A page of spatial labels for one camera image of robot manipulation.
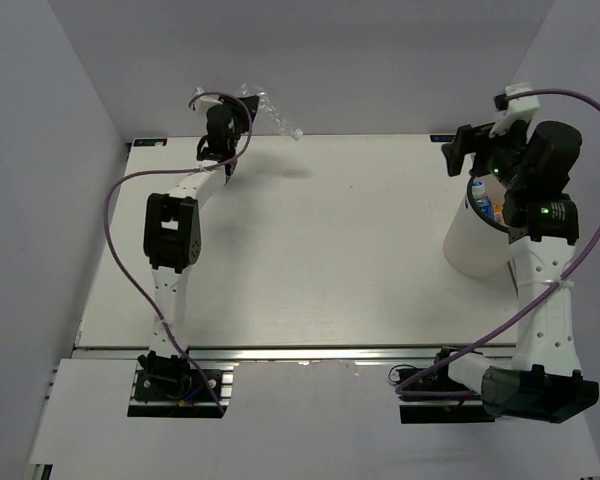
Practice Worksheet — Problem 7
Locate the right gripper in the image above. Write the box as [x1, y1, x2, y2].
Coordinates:
[439, 114, 529, 191]

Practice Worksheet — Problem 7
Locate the blue label bottle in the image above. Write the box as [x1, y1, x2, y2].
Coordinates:
[471, 180, 495, 221]

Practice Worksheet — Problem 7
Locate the clear bottle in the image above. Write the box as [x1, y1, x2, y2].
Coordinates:
[240, 83, 304, 141]

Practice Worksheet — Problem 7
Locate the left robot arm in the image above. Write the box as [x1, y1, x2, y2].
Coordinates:
[139, 95, 260, 401]

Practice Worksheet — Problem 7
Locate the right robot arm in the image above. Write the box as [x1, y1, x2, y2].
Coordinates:
[431, 120, 600, 424]

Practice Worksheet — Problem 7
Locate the white bin black rim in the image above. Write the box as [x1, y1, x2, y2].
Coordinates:
[443, 175, 510, 278]

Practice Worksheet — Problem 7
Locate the black logo sticker right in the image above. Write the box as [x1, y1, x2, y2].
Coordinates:
[429, 134, 455, 144]

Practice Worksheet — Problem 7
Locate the black logo sticker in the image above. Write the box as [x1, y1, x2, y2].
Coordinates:
[429, 134, 455, 144]
[132, 138, 167, 148]

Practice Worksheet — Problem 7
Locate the black logo sticker left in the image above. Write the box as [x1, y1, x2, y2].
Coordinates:
[132, 138, 167, 148]

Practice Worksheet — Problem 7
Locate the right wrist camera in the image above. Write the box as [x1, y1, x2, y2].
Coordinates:
[489, 82, 540, 138]

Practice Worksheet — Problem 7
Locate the aluminium table rail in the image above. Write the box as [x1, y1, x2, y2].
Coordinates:
[71, 345, 514, 364]

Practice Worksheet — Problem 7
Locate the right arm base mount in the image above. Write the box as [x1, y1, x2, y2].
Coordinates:
[387, 346, 496, 425]

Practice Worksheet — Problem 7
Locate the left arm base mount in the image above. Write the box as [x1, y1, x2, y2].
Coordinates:
[127, 352, 224, 419]

